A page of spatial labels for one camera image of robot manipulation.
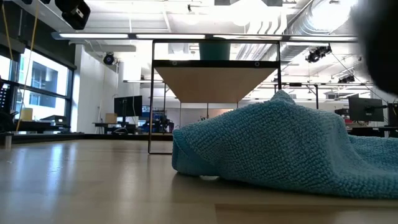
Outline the dark green plastic cup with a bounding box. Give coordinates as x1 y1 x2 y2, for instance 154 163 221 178
198 42 231 61

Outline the black plastic cup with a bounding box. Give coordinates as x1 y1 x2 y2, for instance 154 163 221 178
350 0 398 96

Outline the black computer monitor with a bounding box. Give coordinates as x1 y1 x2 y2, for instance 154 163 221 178
348 96 385 123
114 95 143 118

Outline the yellow box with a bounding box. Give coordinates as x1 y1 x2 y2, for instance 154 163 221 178
20 108 34 122

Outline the blue microfibre cloth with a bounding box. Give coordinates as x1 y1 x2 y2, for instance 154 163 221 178
171 89 398 200

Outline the yellow power cable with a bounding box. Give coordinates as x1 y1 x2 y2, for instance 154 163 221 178
15 2 40 132

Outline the large window black frame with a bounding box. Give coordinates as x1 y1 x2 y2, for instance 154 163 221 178
0 45 76 133

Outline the black aluminium table frame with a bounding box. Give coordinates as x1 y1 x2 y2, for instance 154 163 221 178
0 132 174 149

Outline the silver ventilation duct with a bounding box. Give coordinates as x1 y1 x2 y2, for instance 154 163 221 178
279 0 358 63

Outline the black camera cluster on mount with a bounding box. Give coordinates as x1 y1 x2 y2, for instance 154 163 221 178
305 45 333 63

